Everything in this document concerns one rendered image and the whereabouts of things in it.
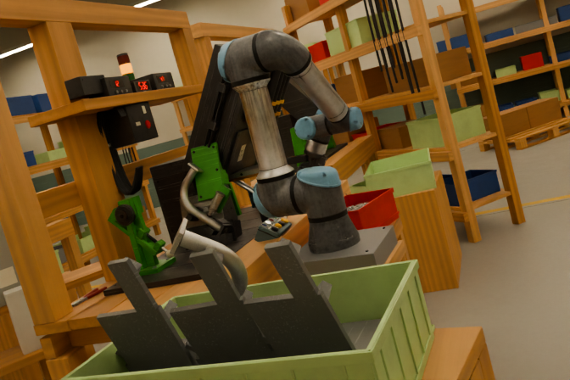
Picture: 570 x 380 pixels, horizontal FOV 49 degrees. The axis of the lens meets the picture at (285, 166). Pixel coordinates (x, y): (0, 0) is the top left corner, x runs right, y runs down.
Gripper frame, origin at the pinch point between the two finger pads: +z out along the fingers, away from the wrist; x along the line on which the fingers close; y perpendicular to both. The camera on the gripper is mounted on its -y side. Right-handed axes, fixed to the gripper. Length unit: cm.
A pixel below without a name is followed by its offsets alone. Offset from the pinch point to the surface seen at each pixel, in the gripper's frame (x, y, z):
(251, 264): -39.8, 3.4, 10.2
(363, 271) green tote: -84, 39, -21
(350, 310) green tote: -83, 39, -12
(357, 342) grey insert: -95, 43, -12
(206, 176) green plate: 2.4, -35.3, 5.5
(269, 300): -115, 28, -23
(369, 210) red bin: 5.8, 27.0, -5.8
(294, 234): 0.7, 5.1, 12.3
